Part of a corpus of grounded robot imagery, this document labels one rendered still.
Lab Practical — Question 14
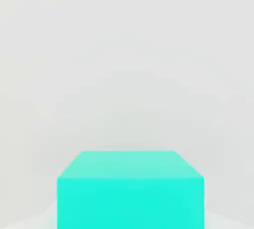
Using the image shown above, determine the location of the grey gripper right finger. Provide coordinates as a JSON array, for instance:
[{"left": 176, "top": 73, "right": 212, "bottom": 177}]
[{"left": 203, "top": 206, "right": 254, "bottom": 229}]

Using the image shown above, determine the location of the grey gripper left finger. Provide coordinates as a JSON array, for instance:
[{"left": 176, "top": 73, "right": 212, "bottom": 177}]
[{"left": 3, "top": 201, "right": 58, "bottom": 229}]

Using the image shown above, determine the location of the small turquoise cube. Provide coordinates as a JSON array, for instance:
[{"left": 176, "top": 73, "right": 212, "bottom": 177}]
[{"left": 57, "top": 150, "right": 205, "bottom": 229}]

